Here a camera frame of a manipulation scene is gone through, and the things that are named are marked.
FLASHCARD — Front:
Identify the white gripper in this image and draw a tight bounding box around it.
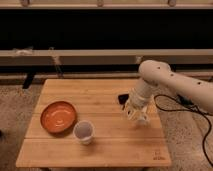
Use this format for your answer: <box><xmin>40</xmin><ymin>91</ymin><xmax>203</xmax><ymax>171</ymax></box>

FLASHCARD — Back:
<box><xmin>124</xmin><ymin>97</ymin><xmax>150</xmax><ymax>124</ymax></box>

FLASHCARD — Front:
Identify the black and red phone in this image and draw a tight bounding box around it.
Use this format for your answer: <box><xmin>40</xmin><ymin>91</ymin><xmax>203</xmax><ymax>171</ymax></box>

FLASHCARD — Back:
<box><xmin>118</xmin><ymin>94</ymin><xmax>129</xmax><ymax>104</ymax></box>

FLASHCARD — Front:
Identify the clear plastic bottle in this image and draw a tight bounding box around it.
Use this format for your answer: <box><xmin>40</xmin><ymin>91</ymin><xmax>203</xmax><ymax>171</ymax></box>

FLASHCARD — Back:
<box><xmin>131</xmin><ymin>110</ymin><xmax>141</xmax><ymax>121</ymax></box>

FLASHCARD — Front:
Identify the wooden table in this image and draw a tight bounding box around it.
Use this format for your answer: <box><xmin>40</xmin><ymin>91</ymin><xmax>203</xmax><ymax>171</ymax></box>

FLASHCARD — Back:
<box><xmin>16</xmin><ymin>79</ymin><xmax>171</xmax><ymax>168</ymax></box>

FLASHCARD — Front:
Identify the black power cable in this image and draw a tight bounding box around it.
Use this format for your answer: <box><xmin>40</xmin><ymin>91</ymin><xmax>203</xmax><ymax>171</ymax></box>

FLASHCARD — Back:
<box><xmin>153</xmin><ymin>94</ymin><xmax>213</xmax><ymax>168</ymax></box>

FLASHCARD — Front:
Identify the orange plate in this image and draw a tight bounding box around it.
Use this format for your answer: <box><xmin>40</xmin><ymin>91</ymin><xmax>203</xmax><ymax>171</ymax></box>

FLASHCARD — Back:
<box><xmin>40</xmin><ymin>101</ymin><xmax>77</xmax><ymax>134</ymax></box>

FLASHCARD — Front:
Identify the translucent plastic cup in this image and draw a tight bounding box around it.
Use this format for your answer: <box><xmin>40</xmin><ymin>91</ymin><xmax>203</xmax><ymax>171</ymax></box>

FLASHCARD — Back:
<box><xmin>73</xmin><ymin>120</ymin><xmax>94</xmax><ymax>145</ymax></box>

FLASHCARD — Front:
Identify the grey metal rail beam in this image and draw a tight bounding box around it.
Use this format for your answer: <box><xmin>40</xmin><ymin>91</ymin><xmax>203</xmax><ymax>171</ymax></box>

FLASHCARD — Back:
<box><xmin>0</xmin><ymin>49</ymin><xmax>213</xmax><ymax>66</ymax></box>

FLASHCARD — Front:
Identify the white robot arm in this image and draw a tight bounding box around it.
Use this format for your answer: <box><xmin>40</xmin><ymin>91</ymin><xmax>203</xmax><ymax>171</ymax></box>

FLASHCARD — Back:
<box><xmin>124</xmin><ymin>60</ymin><xmax>213</xmax><ymax>124</ymax></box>

